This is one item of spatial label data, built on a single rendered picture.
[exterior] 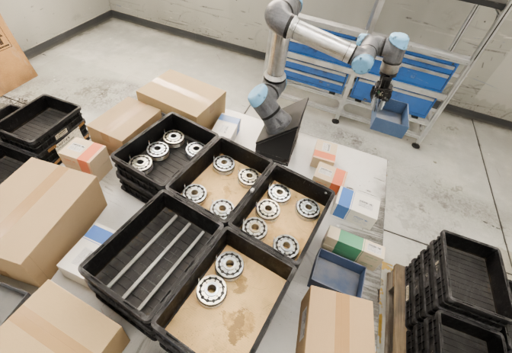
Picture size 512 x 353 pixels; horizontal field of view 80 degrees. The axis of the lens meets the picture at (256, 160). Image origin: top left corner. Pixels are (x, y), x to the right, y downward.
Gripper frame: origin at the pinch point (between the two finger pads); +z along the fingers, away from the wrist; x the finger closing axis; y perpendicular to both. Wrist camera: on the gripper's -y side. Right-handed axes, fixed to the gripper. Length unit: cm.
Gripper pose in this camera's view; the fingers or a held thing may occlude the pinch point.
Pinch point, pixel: (376, 108)
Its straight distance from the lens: 158.8
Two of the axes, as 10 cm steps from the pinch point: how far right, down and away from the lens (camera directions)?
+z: -0.1, 7.2, 6.9
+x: 9.4, 2.5, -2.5
